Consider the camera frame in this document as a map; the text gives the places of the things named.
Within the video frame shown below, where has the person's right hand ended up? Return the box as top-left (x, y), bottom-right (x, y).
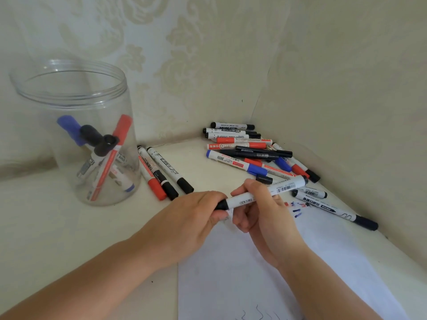
top-left (230, 179), bottom-right (311, 271)

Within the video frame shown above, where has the person's left hand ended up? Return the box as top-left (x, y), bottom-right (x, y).
top-left (128, 191), bottom-right (230, 272)

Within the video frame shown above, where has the worn white black-ended marker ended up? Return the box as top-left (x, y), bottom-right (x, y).
top-left (137, 145), bottom-right (179, 201)

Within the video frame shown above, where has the long white black-cap marker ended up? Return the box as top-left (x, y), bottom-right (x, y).
top-left (214, 175), bottom-right (309, 212)
top-left (292, 189), bottom-right (379, 232)
top-left (293, 186), bottom-right (328, 200)

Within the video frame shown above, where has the red cap white barrel marker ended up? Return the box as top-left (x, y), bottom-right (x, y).
top-left (137, 153), bottom-right (167, 201)

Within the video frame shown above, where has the white marker chunky black cap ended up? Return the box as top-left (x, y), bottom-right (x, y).
top-left (80, 124), bottom-right (127, 164)
top-left (146, 147), bottom-right (195, 194)
top-left (77, 134), bottom-right (120, 179)

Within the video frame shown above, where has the white paper sheet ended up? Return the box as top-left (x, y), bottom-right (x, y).
top-left (177, 196), bottom-right (409, 320)

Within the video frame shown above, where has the pile of assorted markers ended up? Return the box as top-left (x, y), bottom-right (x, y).
top-left (202, 121), bottom-right (322, 185)

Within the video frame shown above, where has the slim red striped marker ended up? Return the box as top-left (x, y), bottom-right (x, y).
top-left (90, 114), bottom-right (133, 202)

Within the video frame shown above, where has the transparent plastic jar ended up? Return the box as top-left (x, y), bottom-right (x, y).
top-left (9, 59), bottom-right (142, 207)

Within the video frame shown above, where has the blue cap gold label marker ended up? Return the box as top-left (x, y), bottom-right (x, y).
top-left (56, 115), bottom-right (136, 193)

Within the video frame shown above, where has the person's left forearm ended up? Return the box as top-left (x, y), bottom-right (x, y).
top-left (0, 240), bottom-right (157, 320)

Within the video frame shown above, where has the person's right forearm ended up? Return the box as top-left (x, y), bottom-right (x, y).
top-left (278, 244), bottom-right (384, 320)

